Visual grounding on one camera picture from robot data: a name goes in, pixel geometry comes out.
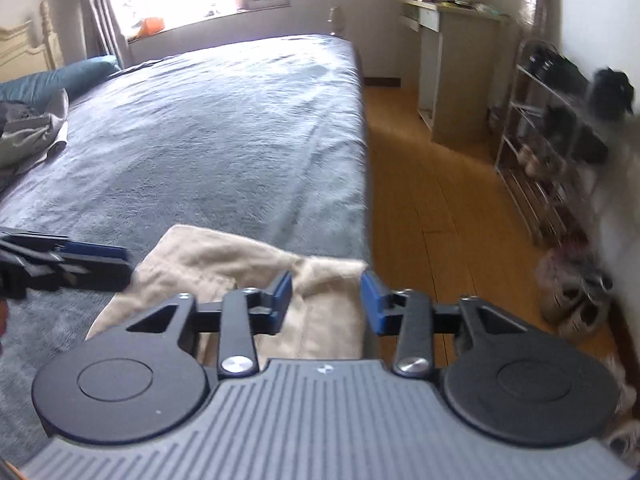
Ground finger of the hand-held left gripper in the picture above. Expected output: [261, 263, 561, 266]
[0, 229, 70, 252]
[50, 241, 134, 292]

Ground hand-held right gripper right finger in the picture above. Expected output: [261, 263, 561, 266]
[360, 269, 531, 380]

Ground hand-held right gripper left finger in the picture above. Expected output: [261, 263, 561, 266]
[125, 270, 295, 378]

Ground beige pants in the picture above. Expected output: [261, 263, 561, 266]
[86, 224, 372, 361]

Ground light grey hoodie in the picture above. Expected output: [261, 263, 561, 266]
[0, 88, 70, 176]

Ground blue duvet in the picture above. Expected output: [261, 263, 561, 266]
[0, 56, 122, 102]

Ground cream carved headboard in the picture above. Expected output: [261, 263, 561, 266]
[0, 1, 66, 83]

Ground pinkish grey sneaker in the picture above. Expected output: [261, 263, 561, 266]
[536, 249, 615, 323]
[557, 292, 612, 345]

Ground metal shoe rack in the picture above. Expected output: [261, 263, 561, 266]
[495, 37, 626, 248]

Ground orange bag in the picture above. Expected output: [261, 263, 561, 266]
[136, 16, 166, 38]

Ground grey curtain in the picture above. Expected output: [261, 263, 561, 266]
[80, 0, 132, 68]

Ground beige desk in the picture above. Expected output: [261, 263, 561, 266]
[399, 0, 512, 147]

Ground white fluffy slipper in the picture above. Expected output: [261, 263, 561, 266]
[601, 354, 639, 417]
[602, 420, 640, 457]

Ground black bag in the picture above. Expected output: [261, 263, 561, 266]
[586, 66, 636, 122]

